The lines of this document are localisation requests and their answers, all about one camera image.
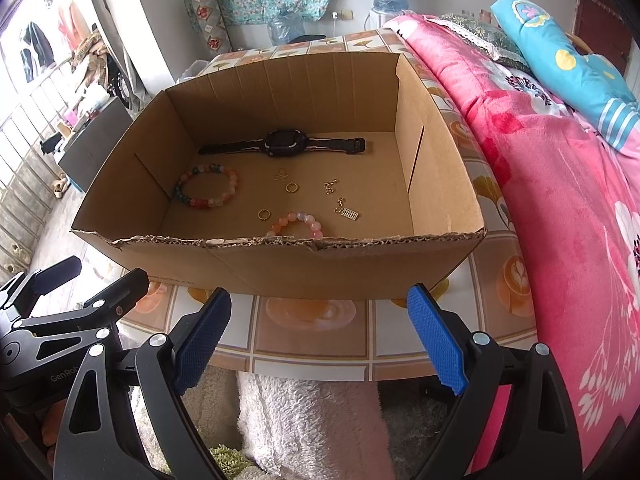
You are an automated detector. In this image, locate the white plastic bag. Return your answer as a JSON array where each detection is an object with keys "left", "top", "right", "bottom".
[{"left": 175, "top": 59, "right": 211, "bottom": 83}]

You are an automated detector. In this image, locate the green fluffy cloth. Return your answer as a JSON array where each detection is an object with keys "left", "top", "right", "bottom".
[{"left": 210, "top": 442, "right": 251, "bottom": 472}]

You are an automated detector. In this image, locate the fluffy white garment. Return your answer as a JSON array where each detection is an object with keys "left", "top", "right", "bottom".
[{"left": 130, "top": 365, "right": 451, "bottom": 480}]

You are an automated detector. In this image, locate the gold abacus pendant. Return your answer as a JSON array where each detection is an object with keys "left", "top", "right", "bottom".
[{"left": 334, "top": 197, "right": 360, "bottom": 222}]

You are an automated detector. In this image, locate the grey lace-trimmed pillow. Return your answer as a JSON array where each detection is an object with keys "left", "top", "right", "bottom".
[{"left": 435, "top": 12, "right": 531, "bottom": 73}]

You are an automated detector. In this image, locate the black wrist watch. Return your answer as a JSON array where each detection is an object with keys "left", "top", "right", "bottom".
[{"left": 198, "top": 129, "right": 367, "bottom": 158}]

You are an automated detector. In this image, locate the brown cardboard box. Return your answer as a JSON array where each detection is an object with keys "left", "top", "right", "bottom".
[{"left": 70, "top": 50, "right": 487, "bottom": 301}]

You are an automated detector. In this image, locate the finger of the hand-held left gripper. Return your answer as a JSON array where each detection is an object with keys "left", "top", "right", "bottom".
[
  {"left": 0, "top": 255, "right": 82, "bottom": 323},
  {"left": 20, "top": 269, "right": 150, "bottom": 343}
]

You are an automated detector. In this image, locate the white water dispenser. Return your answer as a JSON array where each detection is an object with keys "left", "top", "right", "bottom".
[{"left": 362, "top": 9, "right": 401, "bottom": 31}]

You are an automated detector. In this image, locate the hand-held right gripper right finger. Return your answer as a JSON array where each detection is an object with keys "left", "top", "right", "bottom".
[{"left": 406, "top": 284, "right": 583, "bottom": 480}]

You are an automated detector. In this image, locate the blue cartoon pillow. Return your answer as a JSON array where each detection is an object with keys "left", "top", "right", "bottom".
[{"left": 490, "top": 0, "right": 640, "bottom": 153}]

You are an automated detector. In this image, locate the rolled floral mat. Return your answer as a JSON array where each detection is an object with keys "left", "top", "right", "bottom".
[{"left": 185, "top": 0, "right": 235, "bottom": 56}]

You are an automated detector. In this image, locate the pink floral blanket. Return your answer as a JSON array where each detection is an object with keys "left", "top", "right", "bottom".
[{"left": 382, "top": 14, "right": 640, "bottom": 476}]

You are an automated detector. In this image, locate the pink hanging garment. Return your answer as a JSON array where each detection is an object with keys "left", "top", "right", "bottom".
[{"left": 57, "top": 0, "right": 86, "bottom": 51}]

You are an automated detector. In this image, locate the metal balcony railing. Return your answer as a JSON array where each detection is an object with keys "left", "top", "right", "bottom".
[{"left": 0, "top": 60, "right": 101, "bottom": 281}]

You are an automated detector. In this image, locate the dark hanging garment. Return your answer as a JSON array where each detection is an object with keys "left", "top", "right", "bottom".
[{"left": 20, "top": 21, "right": 55, "bottom": 83}]

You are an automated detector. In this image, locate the grey cabinet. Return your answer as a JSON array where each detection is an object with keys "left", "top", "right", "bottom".
[{"left": 55, "top": 95, "right": 136, "bottom": 193}]

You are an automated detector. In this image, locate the multicoloured bead bracelet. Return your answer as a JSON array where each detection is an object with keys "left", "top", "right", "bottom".
[{"left": 173, "top": 162, "right": 239, "bottom": 208}]

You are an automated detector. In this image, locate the dark red door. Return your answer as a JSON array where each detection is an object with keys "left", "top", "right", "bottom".
[{"left": 575, "top": 0, "right": 631, "bottom": 76}]

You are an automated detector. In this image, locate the pink bead bracelet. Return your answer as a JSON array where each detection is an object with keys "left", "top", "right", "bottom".
[{"left": 266, "top": 210, "right": 326, "bottom": 238}]

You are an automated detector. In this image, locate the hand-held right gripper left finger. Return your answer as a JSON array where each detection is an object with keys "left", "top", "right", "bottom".
[{"left": 52, "top": 287, "right": 232, "bottom": 480}]

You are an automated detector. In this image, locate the empty clear water jug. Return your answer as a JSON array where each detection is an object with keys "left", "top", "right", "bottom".
[{"left": 267, "top": 9, "right": 306, "bottom": 46}]

